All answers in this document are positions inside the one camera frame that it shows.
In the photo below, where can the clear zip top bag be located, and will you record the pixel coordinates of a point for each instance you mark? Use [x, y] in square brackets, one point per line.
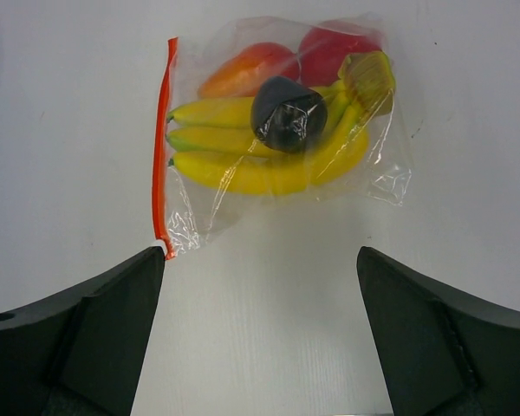
[188, 215]

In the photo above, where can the dark purple plum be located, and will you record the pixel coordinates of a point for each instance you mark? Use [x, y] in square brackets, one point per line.
[286, 116]

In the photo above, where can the orange mango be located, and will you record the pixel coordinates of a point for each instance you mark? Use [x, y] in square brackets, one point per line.
[244, 73]

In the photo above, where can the red bell pepper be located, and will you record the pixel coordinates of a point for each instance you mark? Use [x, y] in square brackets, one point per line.
[324, 48]

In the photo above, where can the large yellow banana bunch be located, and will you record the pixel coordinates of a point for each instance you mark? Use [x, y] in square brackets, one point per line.
[215, 146]

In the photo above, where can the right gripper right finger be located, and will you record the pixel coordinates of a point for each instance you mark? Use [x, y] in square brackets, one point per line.
[442, 351]

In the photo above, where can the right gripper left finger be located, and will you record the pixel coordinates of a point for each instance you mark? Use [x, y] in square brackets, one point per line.
[81, 350]

